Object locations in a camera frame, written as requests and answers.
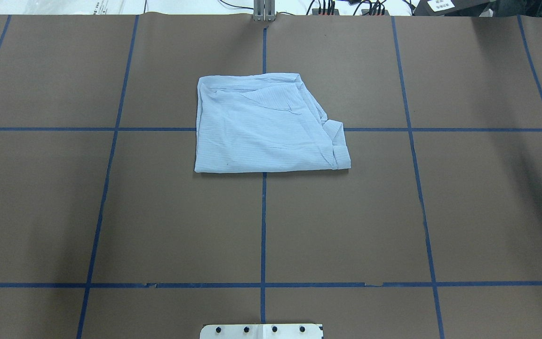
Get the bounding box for light blue button shirt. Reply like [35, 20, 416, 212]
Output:
[194, 73, 352, 173]

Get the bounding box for aluminium frame post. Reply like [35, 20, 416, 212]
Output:
[253, 0, 277, 22]

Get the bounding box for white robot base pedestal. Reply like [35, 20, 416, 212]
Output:
[199, 323, 324, 339]

